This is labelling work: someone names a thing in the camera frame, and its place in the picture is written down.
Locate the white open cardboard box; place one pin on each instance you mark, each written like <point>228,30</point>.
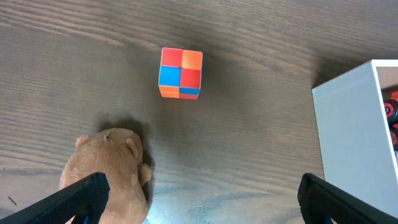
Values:
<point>356,147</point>

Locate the red toy truck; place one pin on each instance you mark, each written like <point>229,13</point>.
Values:
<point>390,107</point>

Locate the brown plush hamster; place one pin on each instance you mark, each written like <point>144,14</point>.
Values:
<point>118,153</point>

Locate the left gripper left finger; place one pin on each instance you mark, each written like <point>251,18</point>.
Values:
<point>82,203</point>

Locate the multicoloured puzzle cube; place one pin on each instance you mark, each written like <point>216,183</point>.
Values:
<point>180,73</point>

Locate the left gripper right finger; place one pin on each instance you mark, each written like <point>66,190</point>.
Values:
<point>321,202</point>

